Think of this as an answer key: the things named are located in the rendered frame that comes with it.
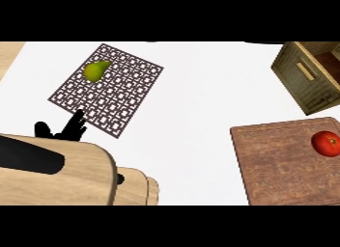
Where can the beige left robot arm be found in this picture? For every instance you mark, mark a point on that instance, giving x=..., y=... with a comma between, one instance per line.
x=59, y=180

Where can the brown patterned placemat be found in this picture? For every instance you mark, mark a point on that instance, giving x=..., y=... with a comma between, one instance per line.
x=112, y=93

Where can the green pear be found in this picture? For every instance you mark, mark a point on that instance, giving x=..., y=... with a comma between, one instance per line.
x=96, y=71

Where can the olive wooden crate basket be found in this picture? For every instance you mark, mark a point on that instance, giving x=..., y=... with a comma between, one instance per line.
x=316, y=77

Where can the brown wooden cutting board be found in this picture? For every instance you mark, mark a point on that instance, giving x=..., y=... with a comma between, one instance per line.
x=292, y=164

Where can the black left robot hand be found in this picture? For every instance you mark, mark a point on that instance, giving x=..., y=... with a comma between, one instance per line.
x=72, y=127

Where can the red tomato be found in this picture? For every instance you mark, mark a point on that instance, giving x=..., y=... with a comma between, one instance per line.
x=329, y=143

